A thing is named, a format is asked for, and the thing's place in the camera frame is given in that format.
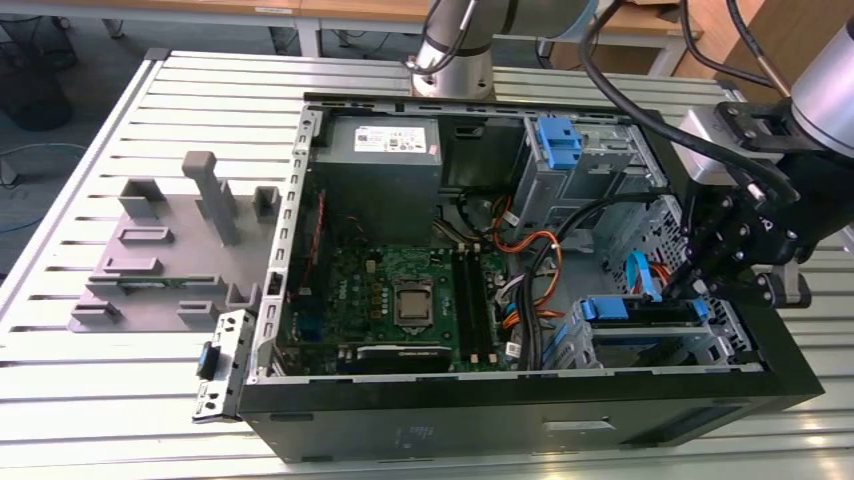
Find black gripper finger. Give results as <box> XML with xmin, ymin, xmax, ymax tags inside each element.
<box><xmin>700</xmin><ymin>262</ymin><xmax>815</xmax><ymax>311</ymax></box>
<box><xmin>665</xmin><ymin>192</ymin><xmax>756</xmax><ymax>301</ymax></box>

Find blue wire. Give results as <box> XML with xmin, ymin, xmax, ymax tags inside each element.
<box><xmin>626</xmin><ymin>251</ymin><xmax>670</xmax><ymax>302</ymax></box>

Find hard disk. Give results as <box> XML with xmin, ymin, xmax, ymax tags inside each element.
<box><xmin>544</xmin><ymin>294</ymin><xmax>713</xmax><ymax>370</ymax></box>

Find metal disk bay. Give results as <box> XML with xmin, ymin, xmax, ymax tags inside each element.
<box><xmin>572</xmin><ymin>292</ymin><xmax>760</xmax><ymax>370</ymax></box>

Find metal drive cage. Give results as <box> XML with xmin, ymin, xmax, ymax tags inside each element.
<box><xmin>512</xmin><ymin>114</ymin><xmax>673</xmax><ymax>244</ymax></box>

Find blue drive latch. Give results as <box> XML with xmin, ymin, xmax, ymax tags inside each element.
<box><xmin>536</xmin><ymin>115</ymin><xmax>582</xmax><ymax>171</ymax></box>

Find wooden cabinet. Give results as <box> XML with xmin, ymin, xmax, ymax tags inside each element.
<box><xmin>693</xmin><ymin>0</ymin><xmax>854</xmax><ymax>96</ymax></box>

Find black RAM slot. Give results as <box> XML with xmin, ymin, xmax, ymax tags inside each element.
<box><xmin>452</xmin><ymin>241</ymin><xmax>484</xmax><ymax>365</ymax></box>
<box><xmin>470</xmin><ymin>241</ymin><xmax>501</xmax><ymax>365</ymax></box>

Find wooden desk white legs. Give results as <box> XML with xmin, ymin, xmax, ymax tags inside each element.
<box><xmin>533</xmin><ymin>0</ymin><xmax>707</xmax><ymax>77</ymax></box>

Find silver CPU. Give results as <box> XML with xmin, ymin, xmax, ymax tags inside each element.
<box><xmin>398</xmin><ymin>291</ymin><xmax>434</xmax><ymax>322</ymax></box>

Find CPU socket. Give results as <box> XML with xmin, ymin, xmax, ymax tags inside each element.
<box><xmin>389</xmin><ymin>277</ymin><xmax>441</xmax><ymax>335</ymax></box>

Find grey power supply unit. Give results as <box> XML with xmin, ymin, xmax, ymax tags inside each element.
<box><xmin>314</xmin><ymin>115</ymin><xmax>446</xmax><ymax>244</ymax></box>

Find black PC case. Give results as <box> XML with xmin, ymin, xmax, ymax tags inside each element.
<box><xmin>191</xmin><ymin>91</ymin><xmax>828</xmax><ymax>464</ymax></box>

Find black graphics card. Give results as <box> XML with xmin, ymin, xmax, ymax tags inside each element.
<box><xmin>356</xmin><ymin>343</ymin><xmax>454</xmax><ymax>374</ymax></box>

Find green motherboard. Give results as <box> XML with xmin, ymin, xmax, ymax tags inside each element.
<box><xmin>277</xmin><ymin>239</ymin><xmax>529</xmax><ymax>375</ymax></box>

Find blue expansion slot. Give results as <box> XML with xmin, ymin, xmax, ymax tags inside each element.
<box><xmin>298</xmin><ymin>310</ymin><xmax>324</xmax><ymax>347</ymax></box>

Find blue VGA port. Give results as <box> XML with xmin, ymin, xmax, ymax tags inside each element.
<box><xmin>195</xmin><ymin>341</ymin><xmax>221</xmax><ymax>380</ymax></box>

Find grey parts rack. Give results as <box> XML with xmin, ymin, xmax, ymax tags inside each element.
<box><xmin>66</xmin><ymin>151</ymin><xmax>282</xmax><ymax>335</ymax></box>

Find green RAM stick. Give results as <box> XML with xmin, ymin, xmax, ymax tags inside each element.
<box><xmin>117</xmin><ymin>277</ymin><xmax>189</xmax><ymax>290</ymax></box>

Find long wooden desk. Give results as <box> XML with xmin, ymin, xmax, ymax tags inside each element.
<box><xmin>0</xmin><ymin>0</ymin><xmax>433</xmax><ymax>59</ymax></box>

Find black waste bin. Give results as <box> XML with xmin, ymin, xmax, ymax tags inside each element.
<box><xmin>0</xmin><ymin>14</ymin><xmax>81</xmax><ymax>132</ymax></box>

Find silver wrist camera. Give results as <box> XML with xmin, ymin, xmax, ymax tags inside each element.
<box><xmin>677</xmin><ymin>107</ymin><xmax>756</xmax><ymax>189</ymax></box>

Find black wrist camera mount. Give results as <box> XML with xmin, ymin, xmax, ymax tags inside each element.
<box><xmin>713</xmin><ymin>99</ymin><xmax>836</xmax><ymax>156</ymax></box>

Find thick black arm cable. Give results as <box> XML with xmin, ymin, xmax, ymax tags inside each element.
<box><xmin>578</xmin><ymin>0</ymin><xmax>803</xmax><ymax>201</ymax></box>

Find orange wire bundle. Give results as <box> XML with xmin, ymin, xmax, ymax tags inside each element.
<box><xmin>492</xmin><ymin>189</ymin><xmax>569</xmax><ymax>331</ymax></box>

